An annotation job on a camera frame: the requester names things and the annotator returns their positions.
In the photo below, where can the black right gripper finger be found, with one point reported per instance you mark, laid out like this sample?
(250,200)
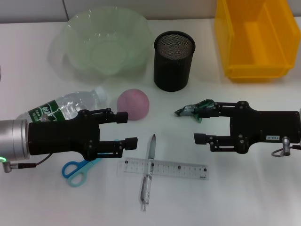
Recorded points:
(223,109)
(200,139)

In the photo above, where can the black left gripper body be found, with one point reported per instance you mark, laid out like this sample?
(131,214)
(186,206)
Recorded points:
(61,136)

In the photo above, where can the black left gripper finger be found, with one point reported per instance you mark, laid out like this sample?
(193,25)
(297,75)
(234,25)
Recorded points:
(131,143)
(122,118)

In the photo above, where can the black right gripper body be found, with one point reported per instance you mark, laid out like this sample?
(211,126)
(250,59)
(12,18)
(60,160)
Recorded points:
(265,127)

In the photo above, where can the pink toy peach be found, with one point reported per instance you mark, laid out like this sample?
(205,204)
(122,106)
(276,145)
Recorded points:
(134,103)

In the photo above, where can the green plastic wrapper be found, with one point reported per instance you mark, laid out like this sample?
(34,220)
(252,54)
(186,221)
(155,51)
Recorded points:
(185,110)

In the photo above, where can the grey clear pen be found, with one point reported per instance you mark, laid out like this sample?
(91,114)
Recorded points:
(152,150)

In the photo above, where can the blue scissors with cover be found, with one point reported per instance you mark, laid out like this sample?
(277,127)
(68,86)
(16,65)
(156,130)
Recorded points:
(82,164)

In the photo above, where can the clear green-label water bottle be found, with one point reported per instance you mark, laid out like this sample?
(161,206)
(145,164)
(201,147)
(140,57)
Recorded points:
(68,101)

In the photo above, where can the clear plastic ruler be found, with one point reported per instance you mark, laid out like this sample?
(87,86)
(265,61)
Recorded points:
(178,168)

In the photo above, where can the black mesh pen holder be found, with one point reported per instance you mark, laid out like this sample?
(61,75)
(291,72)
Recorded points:
(172,70)

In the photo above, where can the translucent green fruit bowl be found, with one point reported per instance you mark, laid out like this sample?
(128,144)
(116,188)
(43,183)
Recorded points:
(101,51)

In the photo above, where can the yellow plastic bin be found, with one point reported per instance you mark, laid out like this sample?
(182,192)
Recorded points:
(258,47)

